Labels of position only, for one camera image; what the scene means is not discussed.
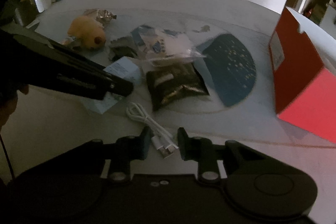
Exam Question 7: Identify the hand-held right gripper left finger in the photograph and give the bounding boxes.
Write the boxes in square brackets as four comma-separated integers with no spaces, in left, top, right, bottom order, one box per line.
[70,126,153,184]

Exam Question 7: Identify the silver foil snack packet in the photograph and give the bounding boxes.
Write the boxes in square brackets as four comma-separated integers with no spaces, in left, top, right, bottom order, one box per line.
[84,9,118,28]

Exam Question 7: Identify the orange plush toy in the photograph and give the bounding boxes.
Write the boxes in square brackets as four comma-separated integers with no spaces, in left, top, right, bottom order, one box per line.
[68,15,107,51]

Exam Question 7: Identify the thin black cable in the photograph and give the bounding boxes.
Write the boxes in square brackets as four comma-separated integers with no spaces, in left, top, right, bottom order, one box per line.
[0,131,15,180]

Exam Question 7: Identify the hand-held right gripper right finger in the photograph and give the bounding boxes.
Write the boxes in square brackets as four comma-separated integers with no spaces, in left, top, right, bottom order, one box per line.
[177,127,263,185]

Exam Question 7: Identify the black snack packet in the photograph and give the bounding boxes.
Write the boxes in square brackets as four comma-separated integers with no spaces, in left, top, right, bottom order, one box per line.
[146,63,210,111]

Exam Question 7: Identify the light blue small box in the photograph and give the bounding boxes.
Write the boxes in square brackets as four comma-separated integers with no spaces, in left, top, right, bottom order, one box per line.
[84,56,143,115]

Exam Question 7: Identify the person's left hand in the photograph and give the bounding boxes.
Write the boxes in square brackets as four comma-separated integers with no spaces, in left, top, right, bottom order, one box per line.
[0,84,29,126]

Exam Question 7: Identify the white usb cable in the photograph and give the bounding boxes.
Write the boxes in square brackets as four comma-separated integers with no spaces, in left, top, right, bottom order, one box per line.
[126,102,179,159]

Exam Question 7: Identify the clear blueberry bread packet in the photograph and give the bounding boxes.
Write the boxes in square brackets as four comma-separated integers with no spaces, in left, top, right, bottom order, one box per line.
[131,25,206,66]

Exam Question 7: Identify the red cardboard box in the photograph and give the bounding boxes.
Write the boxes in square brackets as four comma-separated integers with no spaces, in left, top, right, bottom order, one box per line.
[268,6,336,143]

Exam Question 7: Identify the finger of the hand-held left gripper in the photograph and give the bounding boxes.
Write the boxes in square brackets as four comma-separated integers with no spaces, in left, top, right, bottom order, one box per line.
[51,42,134,96]
[56,73,112,101]

